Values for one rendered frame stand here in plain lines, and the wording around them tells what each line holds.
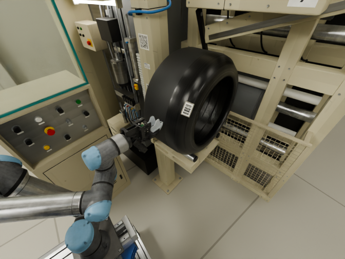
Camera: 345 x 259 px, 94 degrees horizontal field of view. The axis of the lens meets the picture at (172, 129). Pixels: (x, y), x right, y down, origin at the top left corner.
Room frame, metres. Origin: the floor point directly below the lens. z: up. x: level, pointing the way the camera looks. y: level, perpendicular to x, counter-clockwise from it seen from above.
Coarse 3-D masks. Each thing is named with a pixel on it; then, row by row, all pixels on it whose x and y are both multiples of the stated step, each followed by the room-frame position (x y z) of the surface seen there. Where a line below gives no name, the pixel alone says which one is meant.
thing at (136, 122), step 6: (132, 120) 0.52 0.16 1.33; (138, 120) 0.52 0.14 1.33; (144, 120) 0.53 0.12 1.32; (132, 126) 0.48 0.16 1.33; (138, 126) 0.48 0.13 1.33; (144, 126) 0.48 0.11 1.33; (150, 126) 0.50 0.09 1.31; (126, 132) 0.44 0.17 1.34; (132, 132) 0.46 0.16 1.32; (138, 132) 0.48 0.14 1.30; (144, 132) 0.48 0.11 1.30; (126, 138) 0.43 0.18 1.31; (132, 138) 0.46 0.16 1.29; (138, 138) 0.47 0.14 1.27; (144, 138) 0.47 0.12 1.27
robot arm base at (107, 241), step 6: (102, 234) 0.26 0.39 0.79; (108, 234) 0.27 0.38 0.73; (102, 240) 0.23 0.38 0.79; (108, 240) 0.24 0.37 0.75; (102, 246) 0.21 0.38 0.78; (108, 246) 0.21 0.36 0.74; (96, 252) 0.18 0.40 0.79; (102, 252) 0.19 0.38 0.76; (84, 258) 0.16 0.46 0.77; (90, 258) 0.16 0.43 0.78; (96, 258) 0.16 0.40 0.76; (102, 258) 0.17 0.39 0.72
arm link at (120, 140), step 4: (112, 136) 0.44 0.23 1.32; (116, 136) 0.43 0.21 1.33; (120, 136) 0.43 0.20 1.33; (124, 136) 0.44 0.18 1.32; (116, 140) 0.41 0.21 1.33; (120, 140) 0.41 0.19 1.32; (124, 140) 0.42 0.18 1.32; (120, 144) 0.40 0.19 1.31; (124, 144) 0.41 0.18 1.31; (128, 144) 0.42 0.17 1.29; (120, 148) 0.39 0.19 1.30; (124, 148) 0.40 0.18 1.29; (128, 148) 0.41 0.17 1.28; (120, 152) 0.39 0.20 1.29
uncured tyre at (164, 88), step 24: (192, 48) 0.88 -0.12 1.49; (168, 72) 0.72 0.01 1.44; (192, 72) 0.67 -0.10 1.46; (216, 72) 0.68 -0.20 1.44; (168, 96) 0.63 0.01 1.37; (192, 96) 0.59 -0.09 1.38; (216, 96) 1.01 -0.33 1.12; (168, 120) 0.57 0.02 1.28; (192, 120) 0.56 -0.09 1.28; (216, 120) 0.90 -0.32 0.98; (168, 144) 0.58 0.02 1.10; (192, 144) 0.56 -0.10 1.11
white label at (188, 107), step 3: (186, 102) 0.57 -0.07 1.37; (189, 102) 0.57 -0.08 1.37; (186, 105) 0.57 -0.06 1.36; (189, 105) 0.56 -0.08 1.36; (192, 105) 0.56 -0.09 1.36; (183, 108) 0.56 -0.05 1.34; (186, 108) 0.56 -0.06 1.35; (189, 108) 0.56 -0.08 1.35; (192, 108) 0.56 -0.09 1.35; (183, 111) 0.56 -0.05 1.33; (186, 111) 0.56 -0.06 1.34; (189, 111) 0.55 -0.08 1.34; (183, 114) 0.55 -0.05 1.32; (186, 114) 0.55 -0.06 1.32; (189, 114) 0.55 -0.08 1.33
